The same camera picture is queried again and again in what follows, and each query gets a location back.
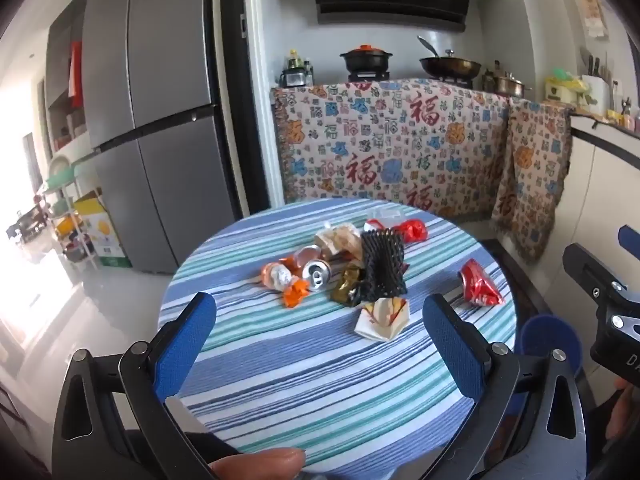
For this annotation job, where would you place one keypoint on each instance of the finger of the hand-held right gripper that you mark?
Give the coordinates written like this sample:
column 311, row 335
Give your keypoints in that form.
column 592, row 275
column 631, row 242

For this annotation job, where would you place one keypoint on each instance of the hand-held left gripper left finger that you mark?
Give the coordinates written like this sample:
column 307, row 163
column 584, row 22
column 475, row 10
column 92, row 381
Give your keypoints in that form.
column 185, row 345

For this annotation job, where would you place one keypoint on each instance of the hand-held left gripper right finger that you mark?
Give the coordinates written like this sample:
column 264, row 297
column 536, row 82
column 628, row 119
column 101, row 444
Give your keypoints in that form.
column 450, row 345

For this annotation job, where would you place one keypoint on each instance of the crushed red can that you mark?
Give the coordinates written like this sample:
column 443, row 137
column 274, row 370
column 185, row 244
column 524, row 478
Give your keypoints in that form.
column 480, row 285

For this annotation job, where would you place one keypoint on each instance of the white paper wrapper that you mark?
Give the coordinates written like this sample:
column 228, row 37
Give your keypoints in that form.
column 382, row 320

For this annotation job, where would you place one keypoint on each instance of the blue trash bin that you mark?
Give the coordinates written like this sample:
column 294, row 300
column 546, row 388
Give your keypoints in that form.
column 545, row 332

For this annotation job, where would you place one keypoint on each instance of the black foam net sleeve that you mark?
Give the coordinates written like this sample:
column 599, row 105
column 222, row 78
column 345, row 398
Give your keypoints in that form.
column 382, row 265

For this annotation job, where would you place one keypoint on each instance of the crushed orange white bottle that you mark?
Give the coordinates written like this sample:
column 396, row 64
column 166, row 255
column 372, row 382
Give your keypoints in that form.
column 276, row 275

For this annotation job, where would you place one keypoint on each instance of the gold foil wrapper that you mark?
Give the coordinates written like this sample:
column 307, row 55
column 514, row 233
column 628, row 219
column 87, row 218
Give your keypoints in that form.
column 347, row 285

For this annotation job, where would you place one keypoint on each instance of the red plastic bag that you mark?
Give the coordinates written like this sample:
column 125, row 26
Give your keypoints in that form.
column 412, row 230

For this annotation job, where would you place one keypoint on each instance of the small orange wrapper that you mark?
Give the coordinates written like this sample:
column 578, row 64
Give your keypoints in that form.
column 295, row 294

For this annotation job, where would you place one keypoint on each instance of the clear plastic packet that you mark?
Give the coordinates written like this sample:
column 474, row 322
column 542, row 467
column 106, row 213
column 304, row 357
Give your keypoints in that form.
column 382, row 216

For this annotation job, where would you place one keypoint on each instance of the crushed orange can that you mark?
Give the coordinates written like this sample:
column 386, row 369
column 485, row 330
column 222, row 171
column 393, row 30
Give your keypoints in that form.
column 316, row 272

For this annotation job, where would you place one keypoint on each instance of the beige snack packet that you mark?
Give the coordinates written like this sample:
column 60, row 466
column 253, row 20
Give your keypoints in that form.
column 340, row 242

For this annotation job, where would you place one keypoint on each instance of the person's right hand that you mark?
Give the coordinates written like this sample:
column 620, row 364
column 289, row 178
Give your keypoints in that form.
column 625, row 410

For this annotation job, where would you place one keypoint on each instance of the person's left hand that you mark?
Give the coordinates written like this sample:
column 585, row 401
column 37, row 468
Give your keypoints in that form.
column 260, row 465

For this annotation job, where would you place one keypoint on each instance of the white kitchen counter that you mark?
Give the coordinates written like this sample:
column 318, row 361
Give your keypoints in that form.
column 600, row 180

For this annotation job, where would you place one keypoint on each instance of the small printed blanket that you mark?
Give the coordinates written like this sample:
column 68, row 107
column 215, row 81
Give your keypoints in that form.
column 535, row 170

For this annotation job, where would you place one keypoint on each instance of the round table with striped cloth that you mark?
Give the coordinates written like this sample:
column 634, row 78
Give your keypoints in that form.
column 310, row 390

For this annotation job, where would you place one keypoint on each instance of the yellow cardboard box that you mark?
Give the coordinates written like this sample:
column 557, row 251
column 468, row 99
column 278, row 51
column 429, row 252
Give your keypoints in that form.
column 102, row 232

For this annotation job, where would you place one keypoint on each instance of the white knife holder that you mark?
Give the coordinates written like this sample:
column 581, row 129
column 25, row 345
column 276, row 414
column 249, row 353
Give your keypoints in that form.
column 595, row 87

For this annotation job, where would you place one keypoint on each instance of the green yellow container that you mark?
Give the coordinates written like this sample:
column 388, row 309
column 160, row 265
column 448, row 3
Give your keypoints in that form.
column 562, row 87

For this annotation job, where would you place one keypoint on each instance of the steel pot with lid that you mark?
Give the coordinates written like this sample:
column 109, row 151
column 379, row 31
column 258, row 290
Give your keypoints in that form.
column 507, row 85

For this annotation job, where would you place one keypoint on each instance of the green shelf rack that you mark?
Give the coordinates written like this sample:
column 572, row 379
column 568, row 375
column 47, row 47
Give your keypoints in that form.
column 62, row 185

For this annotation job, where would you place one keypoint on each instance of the large printed blanket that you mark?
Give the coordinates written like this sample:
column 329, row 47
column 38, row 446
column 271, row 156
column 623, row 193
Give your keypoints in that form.
column 380, row 145

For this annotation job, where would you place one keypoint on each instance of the grey refrigerator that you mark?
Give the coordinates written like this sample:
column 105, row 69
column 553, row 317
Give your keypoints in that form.
column 150, row 110

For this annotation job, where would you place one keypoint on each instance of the dark wok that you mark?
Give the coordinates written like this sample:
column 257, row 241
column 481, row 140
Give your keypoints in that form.
column 450, row 66

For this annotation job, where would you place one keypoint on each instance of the red hanging cloth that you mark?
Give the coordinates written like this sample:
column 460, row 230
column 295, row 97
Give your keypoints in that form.
column 76, row 75

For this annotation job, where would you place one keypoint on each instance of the blender with bottles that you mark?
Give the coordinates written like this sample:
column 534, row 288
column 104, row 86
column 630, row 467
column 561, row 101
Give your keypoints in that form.
column 296, row 72

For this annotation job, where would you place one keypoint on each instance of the black clay pot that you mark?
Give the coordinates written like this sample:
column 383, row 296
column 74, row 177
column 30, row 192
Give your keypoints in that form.
column 366, row 60

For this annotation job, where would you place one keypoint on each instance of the wall paper note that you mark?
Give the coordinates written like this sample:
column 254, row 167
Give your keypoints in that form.
column 594, row 12

